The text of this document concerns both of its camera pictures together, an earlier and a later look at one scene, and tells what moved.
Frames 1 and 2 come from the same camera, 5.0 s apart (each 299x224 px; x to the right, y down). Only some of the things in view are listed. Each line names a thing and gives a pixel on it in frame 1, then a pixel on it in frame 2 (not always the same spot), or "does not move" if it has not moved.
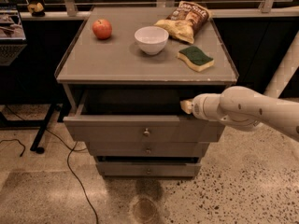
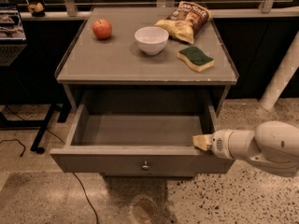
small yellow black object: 36,9 does not move
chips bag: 186,20 does not move
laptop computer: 12,35 does not move
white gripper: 196,108 → 219,143
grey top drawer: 134,114 → 138,146
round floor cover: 144,210 does not move
